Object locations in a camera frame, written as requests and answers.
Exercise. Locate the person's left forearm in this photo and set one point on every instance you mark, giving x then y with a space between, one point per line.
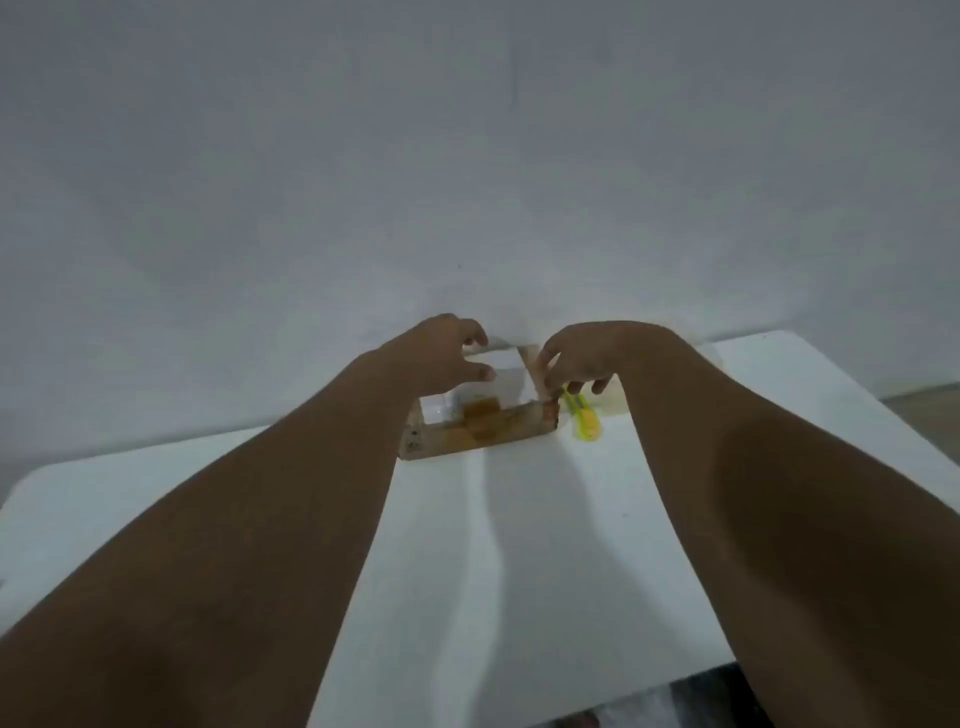
225 540

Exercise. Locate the person's right forearm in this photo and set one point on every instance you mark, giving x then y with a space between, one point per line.
787 540

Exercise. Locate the yellow utility knife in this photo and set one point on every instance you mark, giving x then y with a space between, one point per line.
585 424

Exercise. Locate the person's left hand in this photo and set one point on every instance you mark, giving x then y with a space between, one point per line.
431 356

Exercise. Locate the taped brown cardboard box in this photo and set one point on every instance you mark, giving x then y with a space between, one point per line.
465 431

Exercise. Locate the person's right hand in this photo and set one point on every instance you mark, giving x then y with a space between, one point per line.
600 352

